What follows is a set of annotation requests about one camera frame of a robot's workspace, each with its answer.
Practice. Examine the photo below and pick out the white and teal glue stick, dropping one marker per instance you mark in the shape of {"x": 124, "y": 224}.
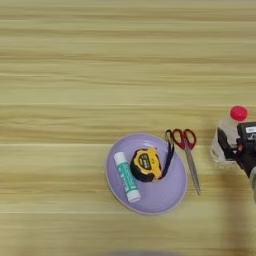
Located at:
{"x": 126, "y": 176}

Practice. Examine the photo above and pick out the purple round plate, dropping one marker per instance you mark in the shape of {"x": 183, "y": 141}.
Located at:
{"x": 156, "y": 196}

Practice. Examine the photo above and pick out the clear bottle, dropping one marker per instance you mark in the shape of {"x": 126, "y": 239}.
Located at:
{"x": 230, "y": 130}

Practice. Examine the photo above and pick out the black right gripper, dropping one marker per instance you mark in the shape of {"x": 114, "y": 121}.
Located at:
{"x": 247, "y": 156}

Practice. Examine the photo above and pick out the yellow black tape measure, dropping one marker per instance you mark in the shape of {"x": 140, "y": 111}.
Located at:
{"x": 146, "y": 164}

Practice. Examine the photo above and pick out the small black box, white label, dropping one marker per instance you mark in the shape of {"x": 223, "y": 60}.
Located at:
{"x": 248, "y": 131}

